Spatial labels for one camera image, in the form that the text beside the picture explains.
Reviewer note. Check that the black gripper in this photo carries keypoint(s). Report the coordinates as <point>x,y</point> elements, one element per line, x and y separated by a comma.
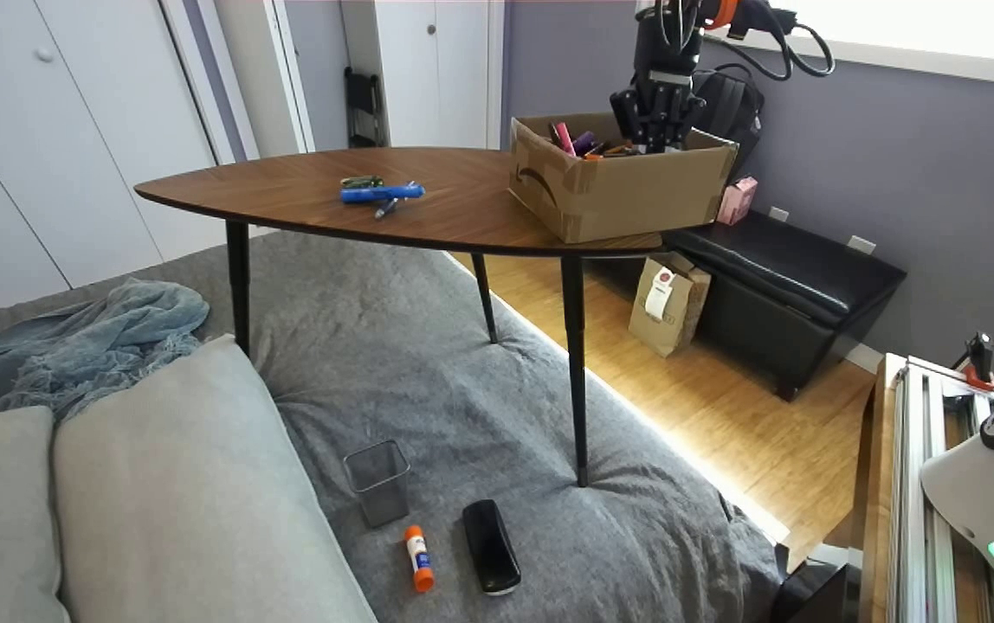
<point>661,107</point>

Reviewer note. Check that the pink marker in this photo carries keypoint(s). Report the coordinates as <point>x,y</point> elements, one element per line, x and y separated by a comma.
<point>562,137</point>

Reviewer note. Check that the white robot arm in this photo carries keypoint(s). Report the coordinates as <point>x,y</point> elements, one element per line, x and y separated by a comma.
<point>960,484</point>

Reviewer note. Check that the cardboard box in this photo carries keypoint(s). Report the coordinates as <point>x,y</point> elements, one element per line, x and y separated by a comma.
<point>603,193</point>

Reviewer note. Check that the pink small box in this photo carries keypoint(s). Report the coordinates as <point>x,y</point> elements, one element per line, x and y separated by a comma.
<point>737,198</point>

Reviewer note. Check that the green marker on table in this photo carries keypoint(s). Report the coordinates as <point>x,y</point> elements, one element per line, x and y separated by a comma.
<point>360,182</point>

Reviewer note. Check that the blue marker on table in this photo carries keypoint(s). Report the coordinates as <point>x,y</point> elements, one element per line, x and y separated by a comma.
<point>382,195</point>

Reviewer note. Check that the black backpack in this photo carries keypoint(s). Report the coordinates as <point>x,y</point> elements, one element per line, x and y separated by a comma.
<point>732,107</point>

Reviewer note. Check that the brown paper bag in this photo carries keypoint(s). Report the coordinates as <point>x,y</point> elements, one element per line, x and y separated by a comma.
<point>671,304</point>

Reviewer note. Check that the brown wooden oval table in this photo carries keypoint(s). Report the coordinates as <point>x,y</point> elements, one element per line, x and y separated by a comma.
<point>465,209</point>

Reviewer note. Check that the black leather bench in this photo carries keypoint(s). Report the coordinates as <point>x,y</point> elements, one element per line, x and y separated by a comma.
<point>785,298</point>

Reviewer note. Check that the grey bed mattress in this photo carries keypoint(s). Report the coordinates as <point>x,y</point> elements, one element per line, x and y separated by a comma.
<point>364,343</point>

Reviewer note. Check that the black mesh pen cup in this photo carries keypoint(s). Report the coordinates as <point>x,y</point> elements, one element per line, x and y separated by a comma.
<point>379,480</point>

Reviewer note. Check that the orange white glue stick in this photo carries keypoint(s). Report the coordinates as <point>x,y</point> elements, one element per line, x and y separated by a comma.
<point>419,562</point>

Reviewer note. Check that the white closet doors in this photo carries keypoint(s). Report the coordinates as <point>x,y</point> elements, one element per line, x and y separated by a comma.
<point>95,100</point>

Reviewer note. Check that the blue grey blanket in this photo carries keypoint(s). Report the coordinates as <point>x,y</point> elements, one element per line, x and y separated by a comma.
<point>87,350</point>

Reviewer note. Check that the grey sofa cushion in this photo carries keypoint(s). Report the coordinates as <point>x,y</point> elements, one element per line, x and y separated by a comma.
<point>176,501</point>

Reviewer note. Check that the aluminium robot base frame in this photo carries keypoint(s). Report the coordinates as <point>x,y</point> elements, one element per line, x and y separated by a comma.
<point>916,566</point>

